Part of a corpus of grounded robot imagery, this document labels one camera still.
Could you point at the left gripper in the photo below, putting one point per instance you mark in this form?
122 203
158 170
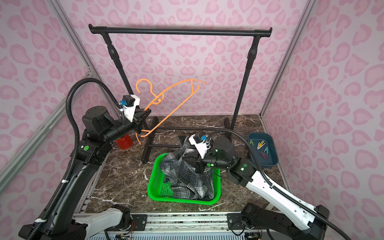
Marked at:
138 120

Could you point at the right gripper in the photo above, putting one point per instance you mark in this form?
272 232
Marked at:
199 162

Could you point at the black white plaid shirt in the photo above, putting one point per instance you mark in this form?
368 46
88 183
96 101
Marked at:
185 183

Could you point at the yellow clothespin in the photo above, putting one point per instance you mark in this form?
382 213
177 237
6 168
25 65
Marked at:
260 145

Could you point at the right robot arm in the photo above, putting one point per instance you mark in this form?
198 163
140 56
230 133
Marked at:
296 218

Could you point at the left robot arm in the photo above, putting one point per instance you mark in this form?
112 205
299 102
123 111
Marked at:
90 150

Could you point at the black clothes rack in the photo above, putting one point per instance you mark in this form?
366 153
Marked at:
252 54

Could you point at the red pen holder cup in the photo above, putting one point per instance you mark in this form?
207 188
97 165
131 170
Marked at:
125 142

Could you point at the green plastic basket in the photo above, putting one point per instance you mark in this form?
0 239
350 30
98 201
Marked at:
161 191

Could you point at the teal plastic tray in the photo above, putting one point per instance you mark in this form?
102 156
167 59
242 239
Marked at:
269 148

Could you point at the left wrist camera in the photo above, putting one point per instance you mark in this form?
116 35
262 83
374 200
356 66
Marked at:
129 104

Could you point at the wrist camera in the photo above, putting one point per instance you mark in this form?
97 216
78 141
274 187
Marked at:
201 143
129 104

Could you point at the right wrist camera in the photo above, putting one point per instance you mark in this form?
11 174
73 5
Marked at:
201 143

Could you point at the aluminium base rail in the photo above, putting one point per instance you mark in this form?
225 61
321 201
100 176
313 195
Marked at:
168 222

